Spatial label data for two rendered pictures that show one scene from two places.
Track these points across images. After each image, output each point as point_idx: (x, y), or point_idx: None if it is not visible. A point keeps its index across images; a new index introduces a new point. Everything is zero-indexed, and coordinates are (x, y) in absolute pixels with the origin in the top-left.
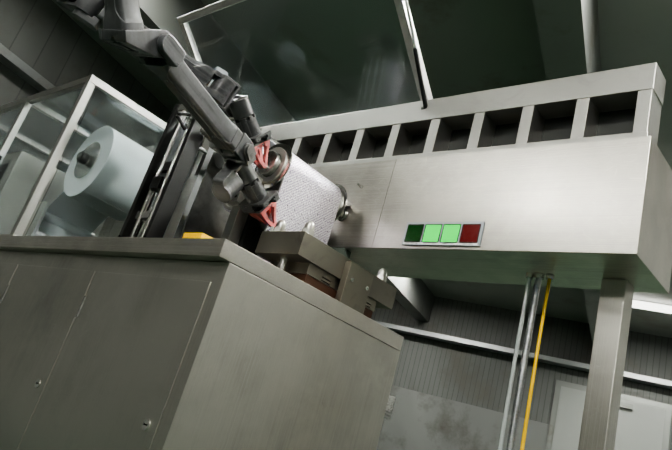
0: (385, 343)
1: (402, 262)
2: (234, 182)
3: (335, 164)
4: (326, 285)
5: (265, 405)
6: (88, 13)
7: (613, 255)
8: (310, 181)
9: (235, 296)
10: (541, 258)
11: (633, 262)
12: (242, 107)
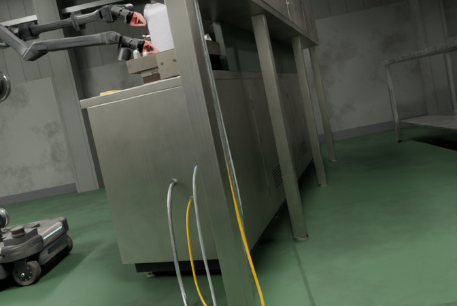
0: None
1: (222, 10)
2: (120, 53)
3: None
4: (157, 73)
5: (136, 151)
6: (76, 27)
7: None
8: (163, 11)
9: (96, 118)
10: None
11: None
12: (114, 13)
